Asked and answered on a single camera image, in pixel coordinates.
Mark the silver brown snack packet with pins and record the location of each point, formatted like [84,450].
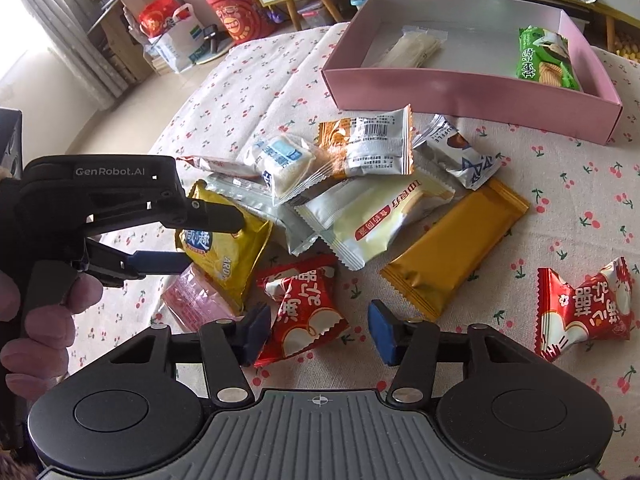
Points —
[465,165]

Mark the cherry print tablecloth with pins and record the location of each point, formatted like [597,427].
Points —
[240,85]

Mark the pale green snack packet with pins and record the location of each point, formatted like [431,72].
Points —
[285,222]

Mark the wooden shelf unit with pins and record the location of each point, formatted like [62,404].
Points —
[117,20]

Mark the grey curtain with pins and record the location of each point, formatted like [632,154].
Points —
[50,25]

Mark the red printed bag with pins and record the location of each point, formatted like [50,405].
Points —
[240,17]

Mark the orange white barcode packet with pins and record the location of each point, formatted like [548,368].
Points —
[375,150]

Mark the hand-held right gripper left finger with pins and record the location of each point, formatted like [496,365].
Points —
[256,332]

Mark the pink cardboard box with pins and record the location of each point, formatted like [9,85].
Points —
[450,95]

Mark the clear white snack packet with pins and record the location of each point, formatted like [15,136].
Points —
[407,47]

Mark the pink snack packet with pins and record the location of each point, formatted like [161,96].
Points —
[192,302]

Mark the gold foil snack packet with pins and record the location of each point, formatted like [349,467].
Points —
[450,250]

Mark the red white snack packet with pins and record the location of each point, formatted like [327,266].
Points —
[580,310]
[300,310]

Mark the silver red snack packet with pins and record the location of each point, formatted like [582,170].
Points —
[220,165]

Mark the clear plastic storage box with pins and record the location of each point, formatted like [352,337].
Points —
[312,12]

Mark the cream white snack packet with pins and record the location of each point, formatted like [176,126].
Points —
[380,220]

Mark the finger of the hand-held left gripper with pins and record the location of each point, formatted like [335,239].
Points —
[210,216]
[160,262]

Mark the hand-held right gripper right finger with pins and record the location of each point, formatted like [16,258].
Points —
[382,332]

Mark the person's left hand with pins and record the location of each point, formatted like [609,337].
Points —
[45,325]

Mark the white shopping bag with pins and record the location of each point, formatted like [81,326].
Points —
[177,42]

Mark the white blue snack packet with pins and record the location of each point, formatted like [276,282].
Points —
[287,160]

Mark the green biscuit packet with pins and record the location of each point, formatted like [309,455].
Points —
[542,65]

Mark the yellow snack packet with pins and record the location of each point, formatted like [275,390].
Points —
[225,260]

